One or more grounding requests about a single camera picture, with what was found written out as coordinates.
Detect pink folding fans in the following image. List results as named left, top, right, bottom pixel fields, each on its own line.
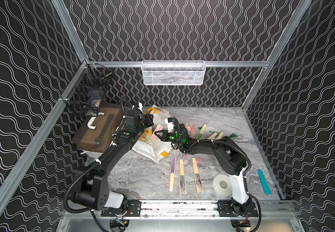
left=151, top=124, right=163, bottom=143

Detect white storage box brown lid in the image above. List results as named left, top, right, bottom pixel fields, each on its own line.
left=72, top=102, right=124, bottom=159

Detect green folding fan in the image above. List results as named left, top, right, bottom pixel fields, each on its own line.
left=207, top=132, right=218, bottom=140
left=215, top=132, right=238, bottom=140
left=196, top=124, right=207, bottom=140

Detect black wire basket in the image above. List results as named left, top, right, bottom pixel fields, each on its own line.
left=64, top=63, right=113, bottom=118

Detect white tote bag yellow handles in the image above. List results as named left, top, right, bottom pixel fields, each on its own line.
left=132, top=105, right=172, bottom=163

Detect white tape roll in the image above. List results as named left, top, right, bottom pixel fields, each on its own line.
left=212, top=174, right=233, bottom=197

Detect pink folding fan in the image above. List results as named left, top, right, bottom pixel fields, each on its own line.
left=185, top=122, right=191, bottom=133
left=190, top=124, right=197, bottom=138

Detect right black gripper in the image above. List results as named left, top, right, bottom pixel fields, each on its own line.
left=154, top=129, right=182, bottom=146

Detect beige folding fan long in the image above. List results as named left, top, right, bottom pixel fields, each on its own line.
left=192, top=158, right=204, bottom=193

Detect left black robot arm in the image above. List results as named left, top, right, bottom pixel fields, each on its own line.
left=63, top=108, right=154, bottom=214

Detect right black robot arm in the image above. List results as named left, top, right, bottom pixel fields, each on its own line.
left=154, top=124, right=253, bottom=216

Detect white wire mesh basket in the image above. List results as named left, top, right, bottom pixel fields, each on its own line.
left=141, top=60, right=206, bottom=86

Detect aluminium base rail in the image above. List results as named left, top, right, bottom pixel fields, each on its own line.
left=57, top=200, right=304, bottom=232

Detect beige folding fan dark print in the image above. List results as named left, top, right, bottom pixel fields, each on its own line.
left=179, top=159, right=187, bottom=194

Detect purple folding fan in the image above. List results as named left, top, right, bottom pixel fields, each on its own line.
left=169, top=157, right=177, bottom=192

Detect teal flat stick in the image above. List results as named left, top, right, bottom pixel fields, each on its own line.
left=257, top=169, right=272, bottom=195

